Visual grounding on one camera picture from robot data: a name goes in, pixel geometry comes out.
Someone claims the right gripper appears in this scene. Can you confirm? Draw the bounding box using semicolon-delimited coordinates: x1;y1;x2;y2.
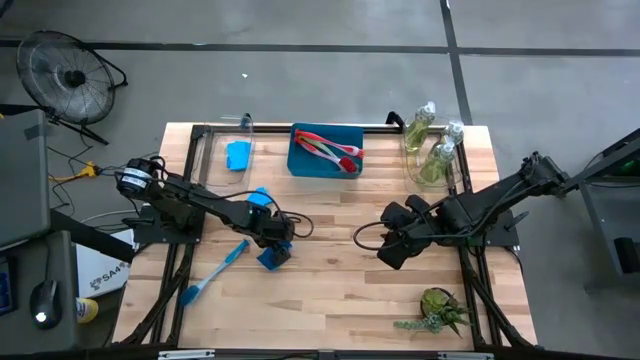
377;197;444;272

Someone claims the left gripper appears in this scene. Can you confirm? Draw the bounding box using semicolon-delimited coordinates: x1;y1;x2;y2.
247;204;296;265

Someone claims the blue dish brush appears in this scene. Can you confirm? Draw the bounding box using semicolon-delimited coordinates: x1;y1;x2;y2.
179;238;251;308

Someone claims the clear soap bottle yellow liquid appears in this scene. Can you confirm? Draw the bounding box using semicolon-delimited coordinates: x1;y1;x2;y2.
417;139;458;186
440;121;466;147
403;100;438;153

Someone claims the red dish brush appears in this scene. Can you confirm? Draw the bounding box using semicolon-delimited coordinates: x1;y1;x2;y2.
293;128;367;160
298;139;360;175

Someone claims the green dish brush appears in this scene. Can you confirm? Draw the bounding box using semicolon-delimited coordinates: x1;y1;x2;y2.
298;137;335;153

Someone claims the clear plastic bin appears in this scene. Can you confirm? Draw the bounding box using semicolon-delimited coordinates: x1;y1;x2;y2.
402;115;464;190
192;113;256;189

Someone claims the potted succulent plant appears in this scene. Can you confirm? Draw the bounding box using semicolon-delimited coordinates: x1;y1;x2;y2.
393;287;472;339

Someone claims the blue plastic bin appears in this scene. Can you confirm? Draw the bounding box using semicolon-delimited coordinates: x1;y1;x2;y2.
286;122;365;180

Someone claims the black curved object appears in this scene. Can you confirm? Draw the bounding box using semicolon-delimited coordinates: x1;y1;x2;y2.
384;110;405;132

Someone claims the white cardboard box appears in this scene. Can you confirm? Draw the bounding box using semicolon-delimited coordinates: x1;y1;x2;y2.
74;228;137;300

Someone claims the black stand beam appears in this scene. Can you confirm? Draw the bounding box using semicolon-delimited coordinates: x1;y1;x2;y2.
49;208;136;265

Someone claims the yellow round object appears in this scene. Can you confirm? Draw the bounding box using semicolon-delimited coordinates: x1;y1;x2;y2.
75;296;100;325

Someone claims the yellow power plug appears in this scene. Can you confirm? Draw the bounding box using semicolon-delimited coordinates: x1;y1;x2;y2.
48;160;103;184

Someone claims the grey equipment cart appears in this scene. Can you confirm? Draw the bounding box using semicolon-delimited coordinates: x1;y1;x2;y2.
551;127;640;292

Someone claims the black operator desk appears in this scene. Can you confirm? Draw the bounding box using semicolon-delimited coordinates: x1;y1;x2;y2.
0;228;81;354

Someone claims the black block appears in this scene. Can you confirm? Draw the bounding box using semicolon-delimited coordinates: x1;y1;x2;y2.
613;236;640;276

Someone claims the black computer mouse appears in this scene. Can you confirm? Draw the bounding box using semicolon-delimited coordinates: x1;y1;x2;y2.
28;279;65;332

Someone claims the black floor fan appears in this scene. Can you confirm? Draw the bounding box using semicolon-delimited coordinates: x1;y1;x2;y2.
14;29;129;147

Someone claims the grey case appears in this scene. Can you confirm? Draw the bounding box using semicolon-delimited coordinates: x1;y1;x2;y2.
0;109;52;250

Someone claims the blue keyboard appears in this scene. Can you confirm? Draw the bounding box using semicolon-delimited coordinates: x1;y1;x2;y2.
0;257;15;317

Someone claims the black aluminium table frame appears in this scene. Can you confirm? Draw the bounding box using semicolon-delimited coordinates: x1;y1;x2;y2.
112;122;539;351

